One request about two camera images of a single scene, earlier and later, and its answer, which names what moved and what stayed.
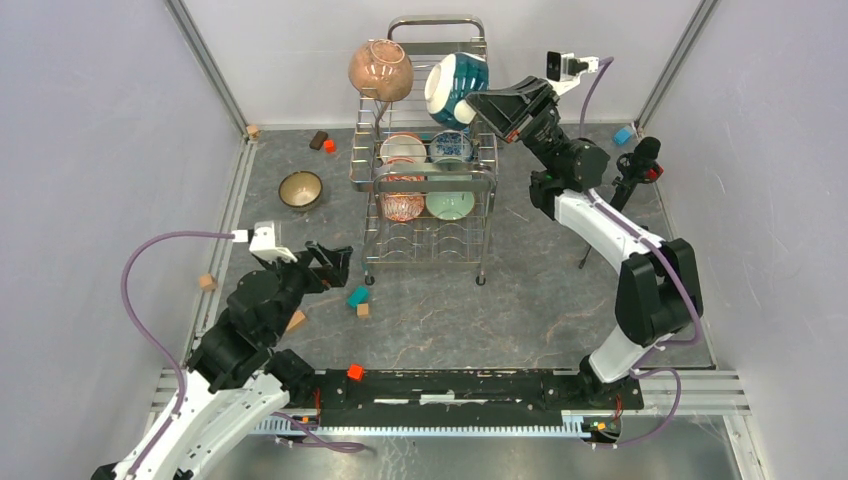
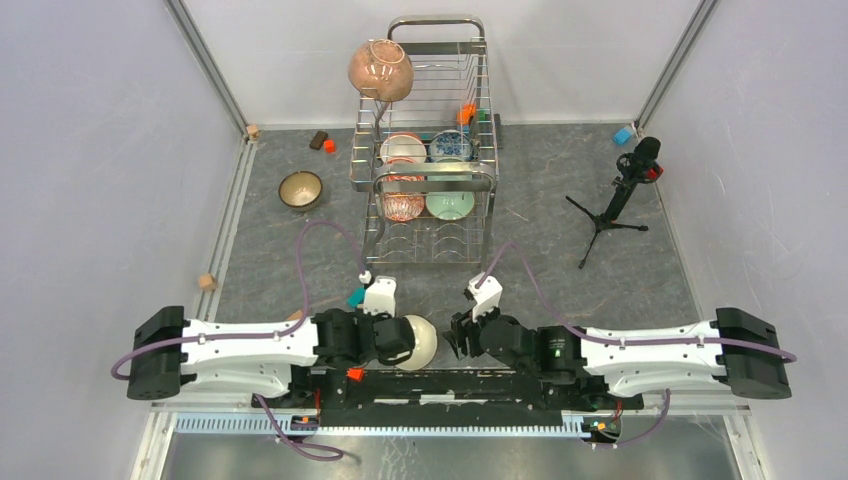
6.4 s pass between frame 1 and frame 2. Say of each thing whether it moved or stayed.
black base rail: stayed
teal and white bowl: moved
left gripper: moved
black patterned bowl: stayed
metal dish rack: stayed
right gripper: moved
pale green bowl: stayed
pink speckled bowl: stayed
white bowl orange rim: stayed
